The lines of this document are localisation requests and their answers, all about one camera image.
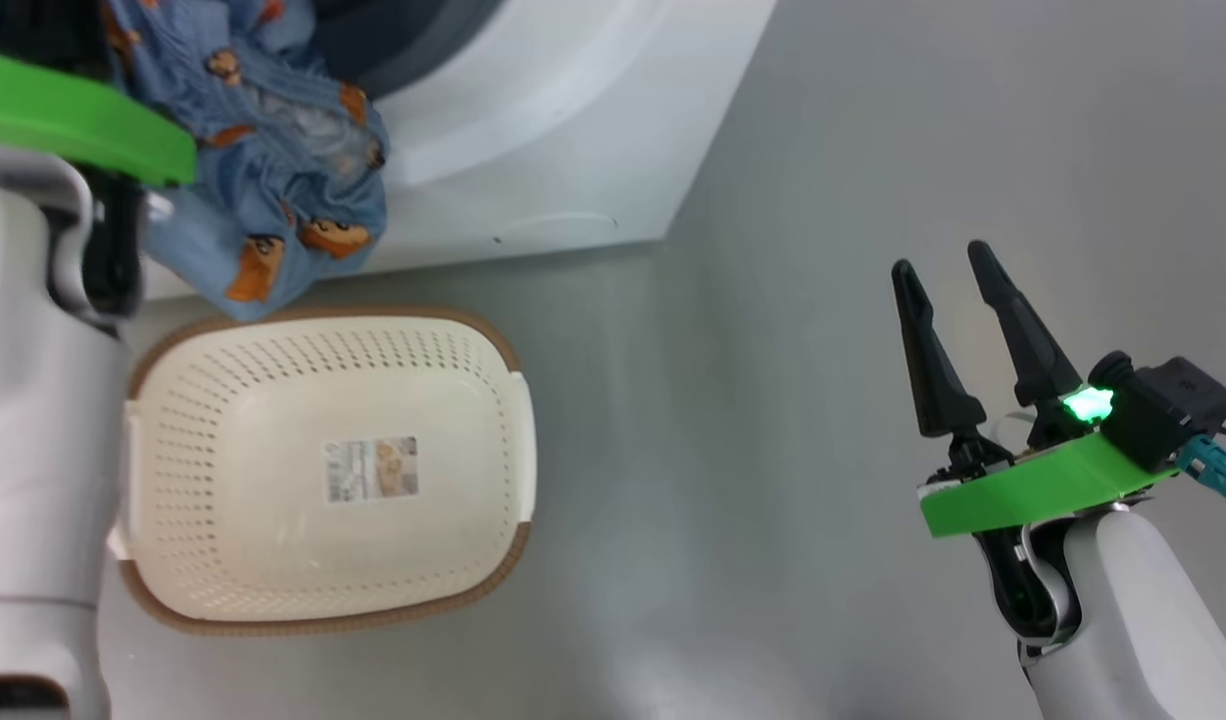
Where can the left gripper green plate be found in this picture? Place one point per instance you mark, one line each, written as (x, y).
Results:
(83, 120)

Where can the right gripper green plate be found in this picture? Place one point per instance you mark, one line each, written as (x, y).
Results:
(1033, 490)

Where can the blue bear-print pants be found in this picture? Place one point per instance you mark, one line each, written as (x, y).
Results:
(273, 170)

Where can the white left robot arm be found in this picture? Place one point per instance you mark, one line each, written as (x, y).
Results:
(33, 400)

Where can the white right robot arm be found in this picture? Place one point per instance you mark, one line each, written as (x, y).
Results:
(1143, 620)

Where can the grey rubber door gasket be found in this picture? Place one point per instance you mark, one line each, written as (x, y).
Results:
(423, 40)

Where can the white front-load washing machine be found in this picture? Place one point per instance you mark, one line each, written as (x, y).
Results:
(573, 120)

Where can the round white filter cover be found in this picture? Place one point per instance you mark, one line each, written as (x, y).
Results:
(558, 228)

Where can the paper basket label sticker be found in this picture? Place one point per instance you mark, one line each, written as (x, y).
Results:
(371, 470)

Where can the cream laundry basket brown rim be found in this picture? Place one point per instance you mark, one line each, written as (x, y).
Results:
(273, 560)

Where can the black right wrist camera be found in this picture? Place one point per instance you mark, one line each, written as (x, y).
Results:
(1173, 410)

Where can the teal right camera connector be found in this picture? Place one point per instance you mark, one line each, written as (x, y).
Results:
(1213, 465)

